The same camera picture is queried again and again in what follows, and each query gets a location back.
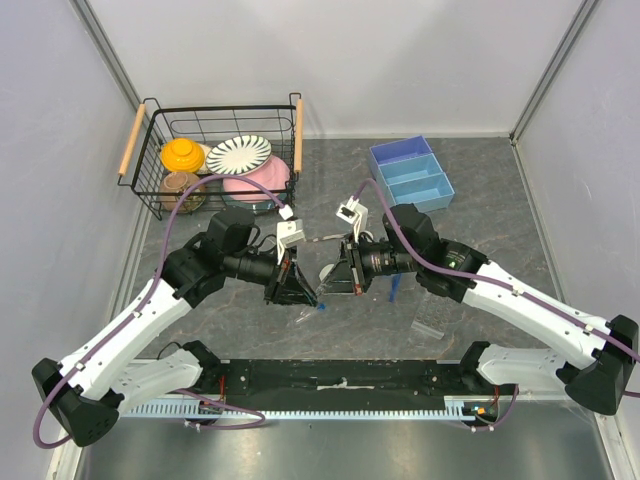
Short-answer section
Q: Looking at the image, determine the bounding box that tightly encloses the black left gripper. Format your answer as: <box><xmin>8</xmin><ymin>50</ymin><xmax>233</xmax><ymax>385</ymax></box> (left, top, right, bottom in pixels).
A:
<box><xmin>224</xmin><ymin>241</ymin><xmax>318</xmax><ymax>307</ymax></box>

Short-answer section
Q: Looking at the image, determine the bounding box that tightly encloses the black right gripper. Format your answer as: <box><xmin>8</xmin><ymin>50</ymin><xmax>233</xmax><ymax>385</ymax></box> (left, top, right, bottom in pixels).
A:
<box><xmin>317</xmin><ymin>231</ymin><xmax>420</xmax><ymax>295</ymax></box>

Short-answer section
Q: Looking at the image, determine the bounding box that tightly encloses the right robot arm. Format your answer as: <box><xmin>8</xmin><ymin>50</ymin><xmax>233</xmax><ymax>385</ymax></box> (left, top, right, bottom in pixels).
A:
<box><xmin>322</xmin><ymin>199</ymin><xmax>639</xmax><ymax>415</ymax></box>

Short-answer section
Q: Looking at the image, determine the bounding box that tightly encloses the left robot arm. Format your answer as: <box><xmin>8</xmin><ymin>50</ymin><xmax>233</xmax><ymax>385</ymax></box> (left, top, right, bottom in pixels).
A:
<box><xmin>32</xmin><ymin>207</ymin><xmax>317</xmax><ymax>447</ymax></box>

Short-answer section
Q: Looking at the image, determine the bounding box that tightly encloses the white dome lid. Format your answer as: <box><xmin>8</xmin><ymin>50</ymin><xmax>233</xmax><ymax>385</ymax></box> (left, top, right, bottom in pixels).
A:
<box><xmin>319</xmin><ymin>263</ymin><xmax>334</xmax><ymax>282</ymax></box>

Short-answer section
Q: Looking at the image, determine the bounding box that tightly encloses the small white cup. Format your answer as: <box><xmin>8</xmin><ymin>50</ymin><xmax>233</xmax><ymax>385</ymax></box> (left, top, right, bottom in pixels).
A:
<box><xmin>360</xmin><ymin>230</ymin><xmax>375</xmax><ymax>242</ymax></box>

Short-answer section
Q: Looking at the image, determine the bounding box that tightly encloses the clear acrylic tube rack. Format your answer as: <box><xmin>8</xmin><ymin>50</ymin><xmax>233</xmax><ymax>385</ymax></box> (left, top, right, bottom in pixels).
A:
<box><xmin>411</xmin><ymin>293</ymin><xmax>449</xmax><ymax>340</ymax></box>

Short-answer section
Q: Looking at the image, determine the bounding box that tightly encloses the pink plate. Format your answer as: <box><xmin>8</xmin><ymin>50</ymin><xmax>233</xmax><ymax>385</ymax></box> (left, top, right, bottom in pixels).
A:
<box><xmin>222</xmin><ymin>155</ymin><xmax>290</xmax><ymax>203</ymax></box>

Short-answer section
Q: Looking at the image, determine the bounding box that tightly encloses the light blue front bin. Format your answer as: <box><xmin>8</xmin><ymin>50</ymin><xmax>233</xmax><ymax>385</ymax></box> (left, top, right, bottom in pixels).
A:
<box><xmin>390</xmin><ymin>173</ymin><xmax>455</xmax><ymax>213</ymax></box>

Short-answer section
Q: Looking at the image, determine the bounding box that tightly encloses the striped white plate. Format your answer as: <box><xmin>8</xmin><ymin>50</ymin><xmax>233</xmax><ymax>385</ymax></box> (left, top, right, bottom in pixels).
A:
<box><xmin>207</xmin><ymin>135</ymin><xmax>272</xmax><ymax>175</ymax></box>

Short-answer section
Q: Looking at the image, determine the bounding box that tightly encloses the brown ceramic bowl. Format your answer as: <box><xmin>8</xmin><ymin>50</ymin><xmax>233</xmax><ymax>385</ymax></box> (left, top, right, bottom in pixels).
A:
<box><xmin>159</xmin><ymin>172</ymin><xmax>206</xmax><ymax>214</ymax></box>

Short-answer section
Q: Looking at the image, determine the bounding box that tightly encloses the cream bowl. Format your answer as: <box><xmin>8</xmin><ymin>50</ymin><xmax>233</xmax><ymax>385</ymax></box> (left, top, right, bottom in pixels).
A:
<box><xmin>197</xmin><ymin>143</ymin><xmax>211</xmax><ymax>175</ymax></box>

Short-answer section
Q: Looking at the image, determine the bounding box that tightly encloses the yellow bowl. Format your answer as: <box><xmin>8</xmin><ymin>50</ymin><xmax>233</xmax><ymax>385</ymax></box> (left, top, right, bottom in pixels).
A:
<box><xmin>161</xmin><ymin>138</ymin><xmax>205</xmax><ymax>173</ymax></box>

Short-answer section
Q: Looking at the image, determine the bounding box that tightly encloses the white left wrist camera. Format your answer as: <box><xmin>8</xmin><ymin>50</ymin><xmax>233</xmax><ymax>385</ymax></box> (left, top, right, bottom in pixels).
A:
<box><xmin>276</xmin><ymin>205</ymin><xmax>305</xmax><ymax>263</ymax></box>

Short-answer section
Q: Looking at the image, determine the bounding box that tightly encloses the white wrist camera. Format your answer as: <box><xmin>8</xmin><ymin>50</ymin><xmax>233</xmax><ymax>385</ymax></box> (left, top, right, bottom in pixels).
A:
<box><xmin>276</xmin><ymin>205</ymin><xmax>305</xmax><ymax>263</ymax></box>
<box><xmin>336</xmin><ymin>197</ymin><xmax>368</xmax><ymax>243</ymax></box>

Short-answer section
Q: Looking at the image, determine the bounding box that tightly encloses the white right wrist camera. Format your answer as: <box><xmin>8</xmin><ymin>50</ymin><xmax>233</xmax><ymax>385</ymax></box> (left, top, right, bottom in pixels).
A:
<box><xmin>336</xmin><ymin>197</ymin><xmax>368</xmax><ymax>243</ymax></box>

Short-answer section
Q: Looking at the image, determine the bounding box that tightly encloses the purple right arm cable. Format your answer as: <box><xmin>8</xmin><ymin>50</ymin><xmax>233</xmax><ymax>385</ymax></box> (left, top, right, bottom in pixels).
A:
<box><xmin>352</xmin><ymin>178</ymin><xmax>640</xmax><ymax>364</ymax></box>

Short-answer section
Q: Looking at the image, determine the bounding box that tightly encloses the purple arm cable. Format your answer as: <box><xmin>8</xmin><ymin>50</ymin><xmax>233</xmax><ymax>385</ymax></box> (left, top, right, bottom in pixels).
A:
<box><xmin>32</xmin><ymin>173</ymin><xmax>289</xmax><ymax>450</ymax></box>
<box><xmin>352</xmin><ymin>178</ymin><xmax>640</xmax><ymax>364</ymax></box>

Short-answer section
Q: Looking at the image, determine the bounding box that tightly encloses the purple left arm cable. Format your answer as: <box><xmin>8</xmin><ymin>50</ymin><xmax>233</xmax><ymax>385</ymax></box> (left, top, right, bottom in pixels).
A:
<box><xmin>32</xmin><ymin>173</ymin><xmax>289</xmax><ymax>450</ymax></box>

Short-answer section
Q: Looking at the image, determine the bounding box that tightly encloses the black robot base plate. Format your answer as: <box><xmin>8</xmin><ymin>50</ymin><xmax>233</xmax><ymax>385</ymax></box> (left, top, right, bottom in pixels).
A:
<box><xmin>188</xmin><ymin>359</ymin><xmax>495</xmax><ymax>411</ymax></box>

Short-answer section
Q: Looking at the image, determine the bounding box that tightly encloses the black wire basket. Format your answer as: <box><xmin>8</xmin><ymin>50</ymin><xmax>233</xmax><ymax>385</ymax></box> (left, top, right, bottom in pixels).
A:
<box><xmin>117</xmin><ymin>92</ymin><xmax>304</xmax><ymax>218</ymax></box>

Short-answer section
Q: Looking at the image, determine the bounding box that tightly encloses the light blue cable duct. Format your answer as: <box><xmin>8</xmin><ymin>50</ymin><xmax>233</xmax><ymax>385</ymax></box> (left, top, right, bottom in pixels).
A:
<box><xmin>124</xmin><ymin>396</ymin><xmax>496</xmax><ymax>422</ymax></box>

